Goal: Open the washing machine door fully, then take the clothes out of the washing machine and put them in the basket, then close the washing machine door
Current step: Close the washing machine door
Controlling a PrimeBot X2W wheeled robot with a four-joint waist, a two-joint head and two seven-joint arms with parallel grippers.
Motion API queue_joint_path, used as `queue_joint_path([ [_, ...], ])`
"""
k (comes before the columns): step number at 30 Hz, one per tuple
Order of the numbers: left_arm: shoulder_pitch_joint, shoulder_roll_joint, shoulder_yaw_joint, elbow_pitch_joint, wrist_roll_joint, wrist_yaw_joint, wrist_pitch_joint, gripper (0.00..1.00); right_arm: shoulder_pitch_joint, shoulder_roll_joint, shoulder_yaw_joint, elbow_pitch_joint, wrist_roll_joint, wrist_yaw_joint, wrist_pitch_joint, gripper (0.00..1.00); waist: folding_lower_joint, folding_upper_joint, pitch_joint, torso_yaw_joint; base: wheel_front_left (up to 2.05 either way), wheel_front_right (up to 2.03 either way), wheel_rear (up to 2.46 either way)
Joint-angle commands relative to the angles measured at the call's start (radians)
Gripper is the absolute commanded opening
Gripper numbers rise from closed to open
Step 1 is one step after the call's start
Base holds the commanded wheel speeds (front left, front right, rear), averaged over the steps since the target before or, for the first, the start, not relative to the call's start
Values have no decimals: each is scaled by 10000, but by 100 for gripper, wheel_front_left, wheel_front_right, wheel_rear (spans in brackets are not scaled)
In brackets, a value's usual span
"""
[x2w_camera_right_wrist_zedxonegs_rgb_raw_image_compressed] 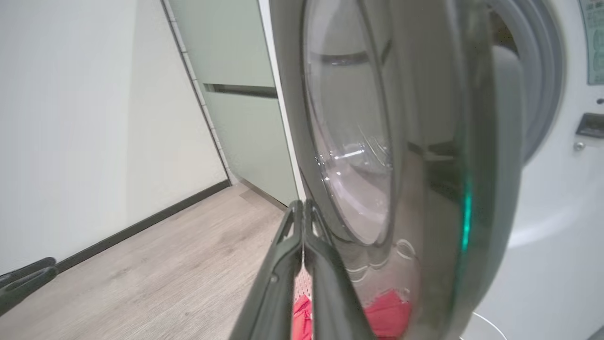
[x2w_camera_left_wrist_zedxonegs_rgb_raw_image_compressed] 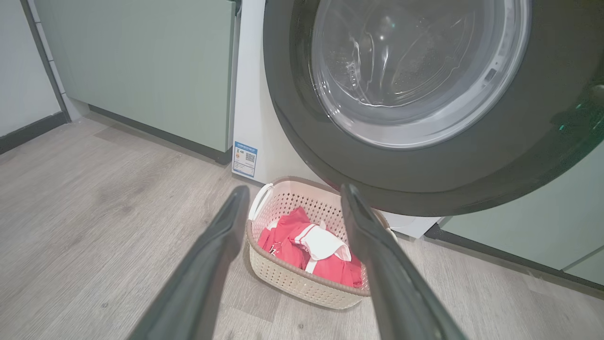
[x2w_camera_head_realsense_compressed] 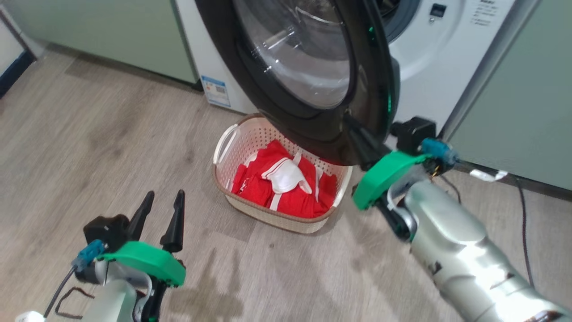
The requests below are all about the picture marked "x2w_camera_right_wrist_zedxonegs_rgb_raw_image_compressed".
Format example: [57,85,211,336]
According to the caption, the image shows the grey rubber door gasket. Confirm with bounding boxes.
[488,0,565,165]

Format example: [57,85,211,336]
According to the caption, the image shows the black baseboard strip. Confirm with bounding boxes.
[56,179,232,273]

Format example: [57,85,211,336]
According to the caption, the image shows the grey instruction label plate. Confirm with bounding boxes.
[579,0,604,86]

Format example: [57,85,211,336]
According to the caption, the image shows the pale green cabinet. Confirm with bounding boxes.
[163,0,300,207]

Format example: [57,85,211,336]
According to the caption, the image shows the round white filter cover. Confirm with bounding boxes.
[460,312,509,340]

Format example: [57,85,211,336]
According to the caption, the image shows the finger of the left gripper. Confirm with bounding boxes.
[0,267,58,316]
[0,257,56,286]

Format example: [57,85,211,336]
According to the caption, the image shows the cream perforated laundry basket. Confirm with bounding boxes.
[294,238,418,340]

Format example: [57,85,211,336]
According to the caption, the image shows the white front-load washing machine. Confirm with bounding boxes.
[257,0,604,340]

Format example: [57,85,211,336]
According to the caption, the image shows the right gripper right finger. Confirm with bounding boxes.
[304,199,376,340]

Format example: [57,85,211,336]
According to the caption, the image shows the red and white clothes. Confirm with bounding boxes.
[293,289,412,340]

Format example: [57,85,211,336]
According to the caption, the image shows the washing machine door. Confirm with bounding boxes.
[269,0,527,340]

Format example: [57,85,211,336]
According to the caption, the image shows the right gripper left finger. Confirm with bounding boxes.
[230,200,303,340]

